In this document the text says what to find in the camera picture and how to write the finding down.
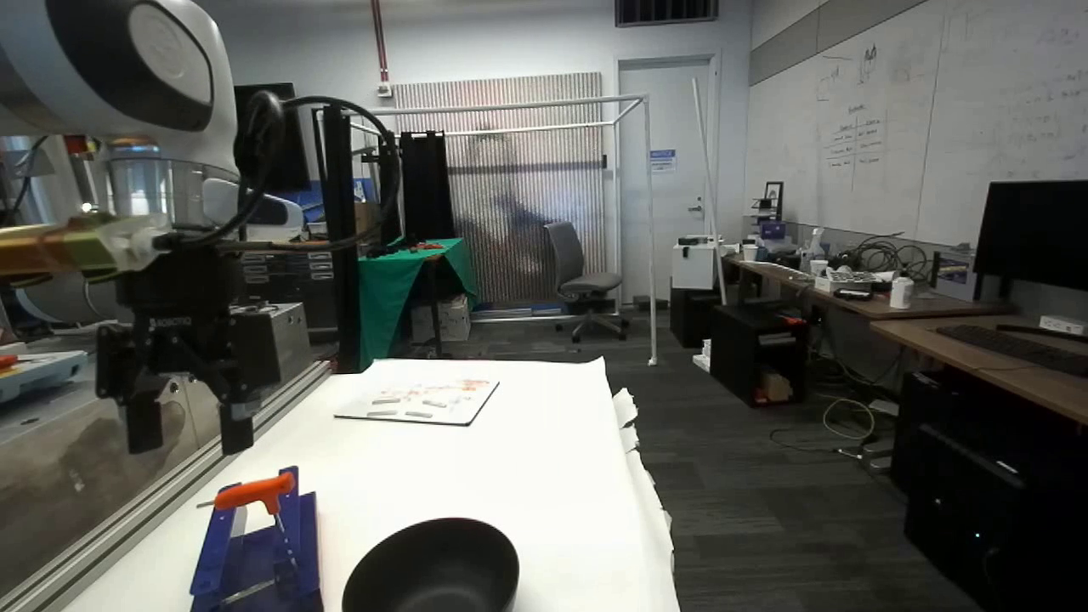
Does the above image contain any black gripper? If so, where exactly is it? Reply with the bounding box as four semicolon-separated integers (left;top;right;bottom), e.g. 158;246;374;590
92;238;273;458

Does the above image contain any black bowl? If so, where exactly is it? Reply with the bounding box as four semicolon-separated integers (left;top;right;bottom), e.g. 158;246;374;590
341;514;525;612

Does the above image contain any grey metal box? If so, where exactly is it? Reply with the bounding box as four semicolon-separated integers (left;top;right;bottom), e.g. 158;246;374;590
233;294;318;392

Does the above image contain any blue plastic rack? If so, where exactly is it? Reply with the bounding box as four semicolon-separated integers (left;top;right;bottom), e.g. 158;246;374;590
186;463;328;612

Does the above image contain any white printed booklet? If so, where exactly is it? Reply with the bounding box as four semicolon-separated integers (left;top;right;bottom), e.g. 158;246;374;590
331;374;503;430

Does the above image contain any green table cloth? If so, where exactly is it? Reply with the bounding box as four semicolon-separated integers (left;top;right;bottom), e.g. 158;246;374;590
358;234;482;369

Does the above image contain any black upright panel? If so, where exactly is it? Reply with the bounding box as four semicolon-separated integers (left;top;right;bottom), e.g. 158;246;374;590
393;125;459;248

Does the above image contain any white table sheet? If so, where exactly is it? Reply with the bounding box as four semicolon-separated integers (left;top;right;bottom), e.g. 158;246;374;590
66;354;684;612

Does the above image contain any translucent mesh partition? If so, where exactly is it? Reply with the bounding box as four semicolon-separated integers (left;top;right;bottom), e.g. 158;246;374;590
389;70;613;316

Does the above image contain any grey office chair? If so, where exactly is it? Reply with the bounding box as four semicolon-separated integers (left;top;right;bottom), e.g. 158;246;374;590
541;217;634;348

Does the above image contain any white door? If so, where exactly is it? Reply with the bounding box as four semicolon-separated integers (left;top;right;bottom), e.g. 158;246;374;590
617;55;722;306

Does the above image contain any white box appliance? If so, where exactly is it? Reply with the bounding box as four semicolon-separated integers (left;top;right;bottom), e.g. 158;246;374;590
667;230;724;294

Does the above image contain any black cabinet under desk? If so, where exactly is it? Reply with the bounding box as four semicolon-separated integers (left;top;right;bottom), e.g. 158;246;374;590
707;298;816;407

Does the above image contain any small black desk device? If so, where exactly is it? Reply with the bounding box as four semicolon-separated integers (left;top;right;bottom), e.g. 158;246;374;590
747;175;794;241

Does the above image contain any ceiling air vent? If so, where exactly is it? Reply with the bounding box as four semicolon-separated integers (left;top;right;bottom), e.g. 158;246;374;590
613;0;724;31

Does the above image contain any long wooden desk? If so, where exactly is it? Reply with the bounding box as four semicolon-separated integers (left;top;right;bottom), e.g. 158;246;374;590
722;256;1088;427

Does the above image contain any black computer tower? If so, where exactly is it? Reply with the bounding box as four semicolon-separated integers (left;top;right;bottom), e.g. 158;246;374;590
892;362;1088;612

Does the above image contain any black computer monitor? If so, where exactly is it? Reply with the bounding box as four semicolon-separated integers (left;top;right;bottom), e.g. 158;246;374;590
971;175;1088;306

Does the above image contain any black upright post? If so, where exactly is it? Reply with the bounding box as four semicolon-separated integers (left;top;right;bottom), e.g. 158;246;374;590
320;102;363;374

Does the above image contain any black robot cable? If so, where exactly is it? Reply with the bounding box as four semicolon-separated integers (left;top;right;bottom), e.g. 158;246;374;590
233;86;400;250

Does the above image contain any red wall pipe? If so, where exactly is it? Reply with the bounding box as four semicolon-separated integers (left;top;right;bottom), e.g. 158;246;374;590
366;0;397;102

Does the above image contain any white pipe frame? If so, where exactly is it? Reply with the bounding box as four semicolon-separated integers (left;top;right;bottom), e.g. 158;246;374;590
370;90;662;369

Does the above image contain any wall whiteboard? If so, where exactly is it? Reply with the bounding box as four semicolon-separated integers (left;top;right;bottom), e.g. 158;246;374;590
746;0;1088;250

